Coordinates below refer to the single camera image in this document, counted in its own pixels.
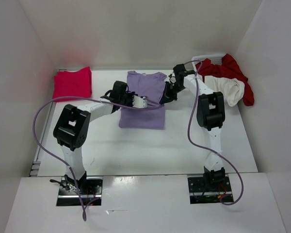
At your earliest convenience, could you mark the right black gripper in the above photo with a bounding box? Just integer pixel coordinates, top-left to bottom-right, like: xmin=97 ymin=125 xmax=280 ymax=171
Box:
xmin=160 ymin=81 xmax=186 ymax=105

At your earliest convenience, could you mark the lavender t shirt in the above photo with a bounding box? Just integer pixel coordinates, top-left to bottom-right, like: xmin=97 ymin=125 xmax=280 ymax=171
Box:
xmin=119 ymin=71 xmax=167 ymax=130

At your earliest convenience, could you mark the pink t shirt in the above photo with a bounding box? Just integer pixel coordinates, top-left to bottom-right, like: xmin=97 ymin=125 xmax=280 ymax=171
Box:
xmin=52 ymin=67 xmax=92 ymax=99

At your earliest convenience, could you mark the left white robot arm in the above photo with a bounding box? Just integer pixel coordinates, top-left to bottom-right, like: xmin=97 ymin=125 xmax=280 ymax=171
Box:
xmin=53 ymin=81 xmax=146 ymax=194

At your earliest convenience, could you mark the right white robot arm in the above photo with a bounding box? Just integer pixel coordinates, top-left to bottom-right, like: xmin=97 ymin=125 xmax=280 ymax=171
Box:
xmin=160 ymin=64 xmax=226 ymax=194

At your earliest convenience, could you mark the white plastic laundry basket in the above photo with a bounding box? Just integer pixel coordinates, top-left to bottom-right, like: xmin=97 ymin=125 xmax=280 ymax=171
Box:
xmin=191 ymin=53 xmax=226 ymax=65

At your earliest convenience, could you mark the cream white t shirt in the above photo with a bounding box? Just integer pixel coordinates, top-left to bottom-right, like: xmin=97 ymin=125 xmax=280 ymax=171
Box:
xmin=204 ymin=75 xmax=245 ymax=107

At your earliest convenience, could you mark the dark red t shirt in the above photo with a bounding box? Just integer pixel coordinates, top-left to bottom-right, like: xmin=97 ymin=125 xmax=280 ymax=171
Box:
xmin=195 ymin=54 xmax=255 ymax=106

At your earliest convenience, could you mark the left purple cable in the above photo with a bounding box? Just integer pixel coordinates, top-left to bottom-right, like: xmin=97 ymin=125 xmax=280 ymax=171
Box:
xmin=32 ymin=96 xmax=165 ymax=222

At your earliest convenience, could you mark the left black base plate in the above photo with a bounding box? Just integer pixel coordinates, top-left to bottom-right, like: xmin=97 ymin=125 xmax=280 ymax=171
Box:
xmin=56 ymin=177 xmax=103 ymax=207

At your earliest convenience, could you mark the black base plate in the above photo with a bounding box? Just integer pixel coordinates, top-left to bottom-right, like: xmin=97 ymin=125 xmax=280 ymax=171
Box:
xmin=187 ymin=175 xmax=234 ymax=204
xmin=56 ymin=177 xmax=103 ymax=207

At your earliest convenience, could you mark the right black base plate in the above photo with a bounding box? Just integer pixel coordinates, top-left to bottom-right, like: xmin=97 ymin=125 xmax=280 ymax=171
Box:
xmin=187 ymin=175 xmax=234 ymax=204

